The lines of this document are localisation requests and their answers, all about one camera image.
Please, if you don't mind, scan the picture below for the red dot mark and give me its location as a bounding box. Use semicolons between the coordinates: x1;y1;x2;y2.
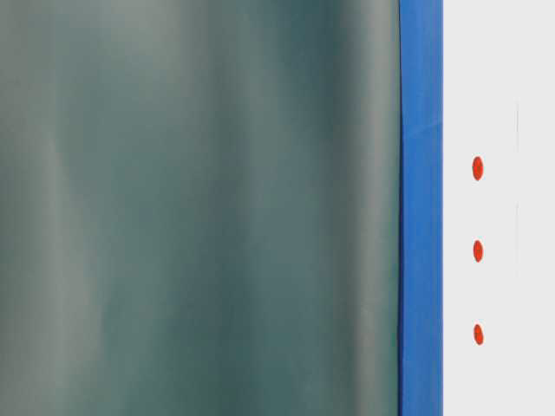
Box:
472;156;484;181
473;240;484;263
473;323;484;345

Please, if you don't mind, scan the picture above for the red dot mark middle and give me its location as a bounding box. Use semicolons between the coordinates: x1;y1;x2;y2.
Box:
473;240;484;263

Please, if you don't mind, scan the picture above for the blue table cloth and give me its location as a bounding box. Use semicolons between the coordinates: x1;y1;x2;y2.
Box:
398;1;443;415

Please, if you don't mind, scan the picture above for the white rectangular board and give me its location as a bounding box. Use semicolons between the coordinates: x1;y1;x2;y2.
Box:
443;1;554;415

